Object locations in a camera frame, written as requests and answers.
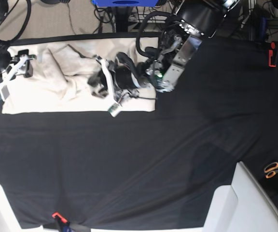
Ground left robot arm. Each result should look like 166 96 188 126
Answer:
88 0 238 116

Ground red clip on cloth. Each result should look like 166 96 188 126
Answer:
52 212 68 223

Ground red black tool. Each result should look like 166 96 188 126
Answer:
268 42 278 68

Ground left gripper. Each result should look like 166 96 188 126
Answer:
87 52 151 117

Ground white chair right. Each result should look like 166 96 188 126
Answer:
202 162 278 232

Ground orange handled scissors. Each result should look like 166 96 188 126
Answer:
264 162 278 179

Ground blue plastic box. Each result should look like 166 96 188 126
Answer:
92 0 158 7

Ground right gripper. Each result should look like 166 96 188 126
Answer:
0 49 37 101

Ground black table cloth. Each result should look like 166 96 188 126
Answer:
0 38 278 230

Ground white T-shirt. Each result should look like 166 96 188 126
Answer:
1 38 145 115

